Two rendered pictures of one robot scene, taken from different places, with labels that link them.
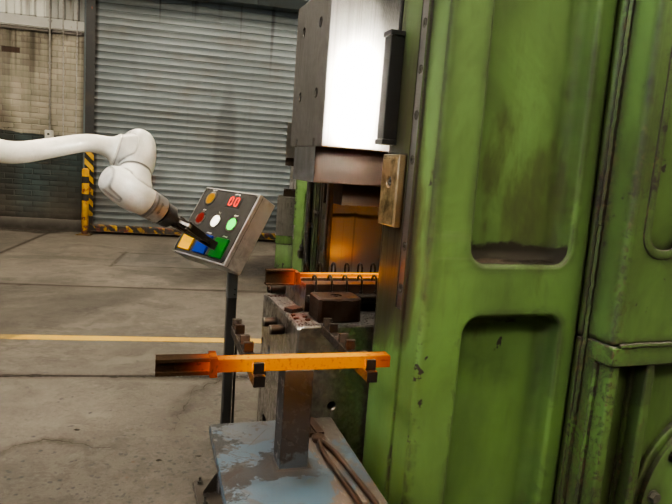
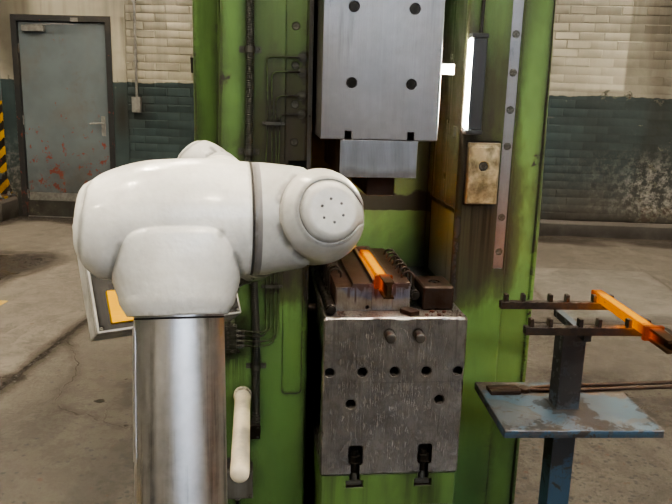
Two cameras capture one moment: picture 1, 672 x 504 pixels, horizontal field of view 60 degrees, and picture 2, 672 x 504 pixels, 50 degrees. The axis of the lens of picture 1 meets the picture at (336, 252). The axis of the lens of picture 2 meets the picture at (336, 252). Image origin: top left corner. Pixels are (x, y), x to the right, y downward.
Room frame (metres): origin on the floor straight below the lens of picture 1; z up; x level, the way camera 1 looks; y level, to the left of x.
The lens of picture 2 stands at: (1.32, 1.94, 1.49)
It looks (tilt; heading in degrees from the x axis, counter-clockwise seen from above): 13 degrees down; 284
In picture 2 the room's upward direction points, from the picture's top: 2 degrees clockwise
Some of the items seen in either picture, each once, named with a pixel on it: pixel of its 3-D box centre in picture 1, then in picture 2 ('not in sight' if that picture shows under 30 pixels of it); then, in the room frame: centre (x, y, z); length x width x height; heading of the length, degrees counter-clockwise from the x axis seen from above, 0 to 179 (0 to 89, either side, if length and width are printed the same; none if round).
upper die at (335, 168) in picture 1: (371, 168); (366, 151); (1.74, -0.09, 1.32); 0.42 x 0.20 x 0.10; 111
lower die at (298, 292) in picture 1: (361, 288); (361, 275); (1.74, -0.09, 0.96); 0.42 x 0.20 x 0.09; 111
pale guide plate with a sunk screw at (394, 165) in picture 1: (391, 190); (482, 173); (1.42, -0.12, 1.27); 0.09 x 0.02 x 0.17; 21
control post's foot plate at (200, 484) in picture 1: (222, 482); not in sight; (2.16, 0.38, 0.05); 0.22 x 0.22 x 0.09; 21
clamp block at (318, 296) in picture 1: (335, 307); (433, 292); (1.52, -0.01, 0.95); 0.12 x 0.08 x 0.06; 111
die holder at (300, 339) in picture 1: (364, 378); (376, 359); (1.69, -0.12, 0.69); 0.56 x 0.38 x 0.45; 111
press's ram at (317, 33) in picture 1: (384, 80); (384, 61); (1.70, -0.10, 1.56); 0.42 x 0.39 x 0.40; 111
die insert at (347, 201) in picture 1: (385, 196); (371, 177); (1.73, -0.13, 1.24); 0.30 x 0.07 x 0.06; 111
